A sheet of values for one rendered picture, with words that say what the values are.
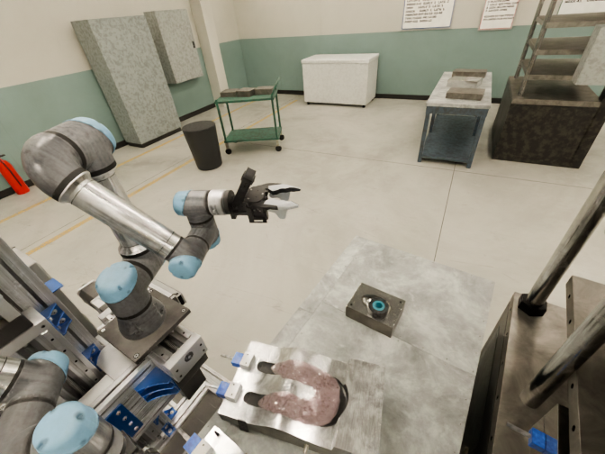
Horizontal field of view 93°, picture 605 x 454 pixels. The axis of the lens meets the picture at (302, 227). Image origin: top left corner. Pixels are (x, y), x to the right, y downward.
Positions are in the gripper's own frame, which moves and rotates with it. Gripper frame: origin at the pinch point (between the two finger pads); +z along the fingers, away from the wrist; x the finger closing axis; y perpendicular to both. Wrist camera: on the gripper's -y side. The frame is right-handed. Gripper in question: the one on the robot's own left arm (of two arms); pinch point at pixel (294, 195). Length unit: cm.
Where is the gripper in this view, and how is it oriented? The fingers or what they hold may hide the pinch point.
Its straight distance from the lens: 80.0
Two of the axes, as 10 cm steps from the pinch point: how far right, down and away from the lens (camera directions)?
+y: 0.9, 7.0, 7.1
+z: 9.9, -0.1, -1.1
